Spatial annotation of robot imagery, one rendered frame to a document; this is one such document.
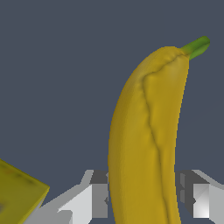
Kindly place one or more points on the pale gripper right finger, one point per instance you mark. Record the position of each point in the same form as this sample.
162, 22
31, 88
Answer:
201, 201

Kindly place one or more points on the yellow banana with green stem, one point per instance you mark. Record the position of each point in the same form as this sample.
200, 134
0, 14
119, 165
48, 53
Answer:
145, 131

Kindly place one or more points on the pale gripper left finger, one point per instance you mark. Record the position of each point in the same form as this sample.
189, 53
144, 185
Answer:
78, 201

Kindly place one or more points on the yellow box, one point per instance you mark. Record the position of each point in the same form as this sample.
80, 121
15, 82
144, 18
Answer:
17, 192

